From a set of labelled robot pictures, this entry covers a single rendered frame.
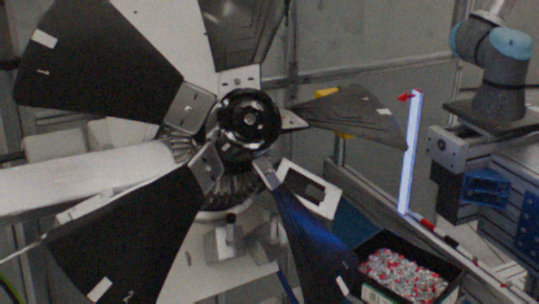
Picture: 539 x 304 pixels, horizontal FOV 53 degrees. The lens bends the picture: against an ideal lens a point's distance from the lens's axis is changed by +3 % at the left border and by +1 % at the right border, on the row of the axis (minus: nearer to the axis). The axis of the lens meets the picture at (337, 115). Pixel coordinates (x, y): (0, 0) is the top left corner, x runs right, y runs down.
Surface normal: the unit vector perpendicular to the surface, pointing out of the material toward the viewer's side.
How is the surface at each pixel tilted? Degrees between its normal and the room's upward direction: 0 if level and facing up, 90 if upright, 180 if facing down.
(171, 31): 50
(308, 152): 90
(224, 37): 55
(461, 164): 90
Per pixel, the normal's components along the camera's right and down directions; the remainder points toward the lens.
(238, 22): -0.23, -0.33
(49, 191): 0.47, -0.33
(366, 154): 0.56, 0.35
